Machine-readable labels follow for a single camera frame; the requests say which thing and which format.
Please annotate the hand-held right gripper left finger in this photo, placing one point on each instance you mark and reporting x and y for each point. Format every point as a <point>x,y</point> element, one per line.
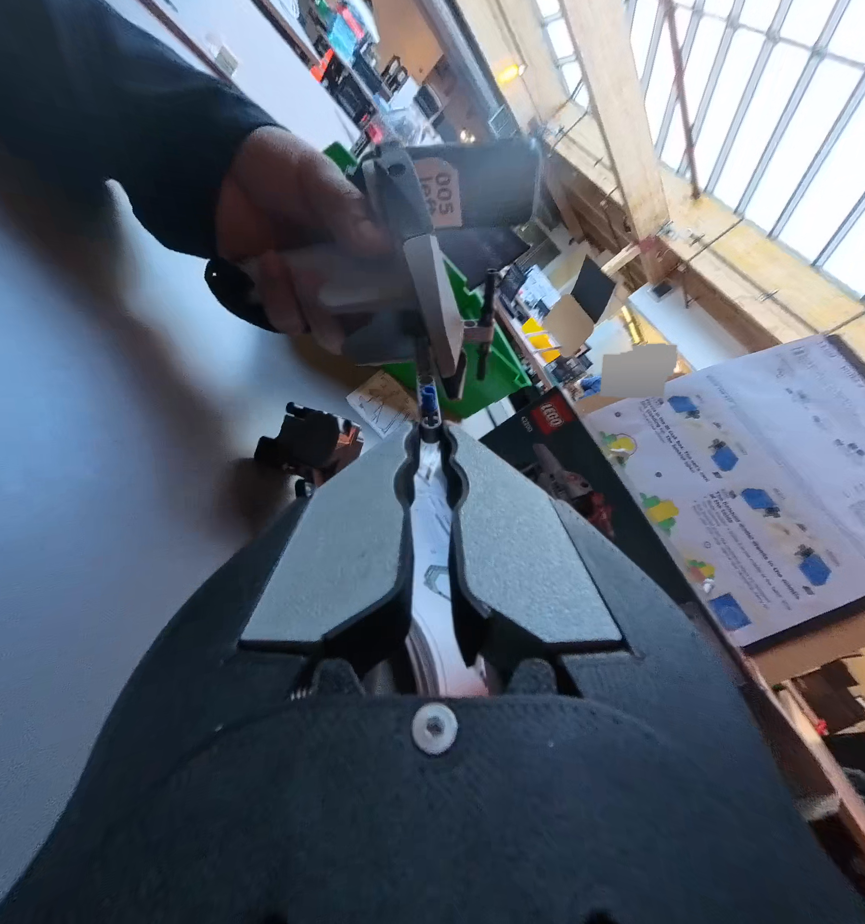
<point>331,563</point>

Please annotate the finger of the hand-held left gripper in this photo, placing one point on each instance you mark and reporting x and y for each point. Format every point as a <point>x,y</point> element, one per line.
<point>436,303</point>

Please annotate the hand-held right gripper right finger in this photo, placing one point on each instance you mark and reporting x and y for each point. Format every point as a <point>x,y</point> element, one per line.
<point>533,570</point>

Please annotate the black lego axle pin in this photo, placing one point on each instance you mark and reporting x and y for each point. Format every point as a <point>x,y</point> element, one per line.
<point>487,303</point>

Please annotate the blue lego pin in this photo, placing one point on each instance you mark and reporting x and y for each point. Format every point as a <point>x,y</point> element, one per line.
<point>428,395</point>

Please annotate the person's left forearm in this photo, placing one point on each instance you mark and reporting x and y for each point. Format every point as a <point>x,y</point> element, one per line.
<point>78,86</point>

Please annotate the lego instruction booklet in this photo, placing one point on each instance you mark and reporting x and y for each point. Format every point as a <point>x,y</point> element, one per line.
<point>432,548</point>

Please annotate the black lego set box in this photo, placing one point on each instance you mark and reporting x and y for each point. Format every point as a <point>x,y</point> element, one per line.
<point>548,462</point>

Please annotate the black lego motor block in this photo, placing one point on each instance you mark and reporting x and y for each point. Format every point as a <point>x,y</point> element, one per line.
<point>302,440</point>

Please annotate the person's left hand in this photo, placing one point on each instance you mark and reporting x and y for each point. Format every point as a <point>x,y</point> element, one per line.
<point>288,195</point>

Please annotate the green plastic bin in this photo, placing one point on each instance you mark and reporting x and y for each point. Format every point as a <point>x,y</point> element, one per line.
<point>490,382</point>

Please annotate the white printed paper sheet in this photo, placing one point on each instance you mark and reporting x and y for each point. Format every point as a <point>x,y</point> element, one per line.
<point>382,411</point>

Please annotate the cluttered storage shelf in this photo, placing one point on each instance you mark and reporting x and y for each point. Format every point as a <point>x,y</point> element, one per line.
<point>345,43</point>

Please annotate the white instruction poster board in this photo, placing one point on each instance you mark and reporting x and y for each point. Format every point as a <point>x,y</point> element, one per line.
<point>800,469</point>

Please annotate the skylight window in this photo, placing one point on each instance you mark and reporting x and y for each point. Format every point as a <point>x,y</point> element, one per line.
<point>800,108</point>

